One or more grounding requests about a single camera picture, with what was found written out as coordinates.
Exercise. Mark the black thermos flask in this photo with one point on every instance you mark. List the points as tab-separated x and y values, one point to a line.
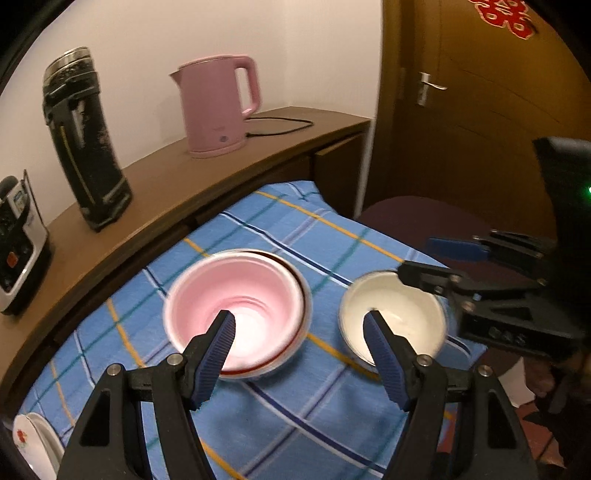
87	152

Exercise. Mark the white rice cooker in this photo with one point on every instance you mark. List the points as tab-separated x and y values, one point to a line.
18	258

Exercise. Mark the red paper door decoration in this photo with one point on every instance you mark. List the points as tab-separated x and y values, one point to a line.
503	16

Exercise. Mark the white paper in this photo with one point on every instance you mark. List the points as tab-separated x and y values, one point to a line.
517	383

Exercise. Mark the pink bowl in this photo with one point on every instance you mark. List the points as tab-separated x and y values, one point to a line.
240	286

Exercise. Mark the floral rimmed white plate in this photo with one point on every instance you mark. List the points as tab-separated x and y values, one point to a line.
27	438

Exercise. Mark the pink electric kettle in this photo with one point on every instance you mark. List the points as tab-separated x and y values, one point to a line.
212	110

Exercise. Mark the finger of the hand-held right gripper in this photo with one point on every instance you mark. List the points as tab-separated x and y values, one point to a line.
455	247
429	277

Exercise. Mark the blue plaid tablecloth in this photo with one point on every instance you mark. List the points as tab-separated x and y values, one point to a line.
277	415

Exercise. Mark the brown wooden door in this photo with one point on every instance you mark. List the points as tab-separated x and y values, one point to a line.
485	138

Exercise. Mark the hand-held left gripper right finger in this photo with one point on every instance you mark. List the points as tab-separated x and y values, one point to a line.
383	355

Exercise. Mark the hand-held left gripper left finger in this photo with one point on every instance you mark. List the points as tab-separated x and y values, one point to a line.
217	355

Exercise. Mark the white bowl with metal rim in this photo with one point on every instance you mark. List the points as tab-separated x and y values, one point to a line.
406	314

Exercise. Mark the brown wooden cabinet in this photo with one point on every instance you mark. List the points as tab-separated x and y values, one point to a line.
152	170

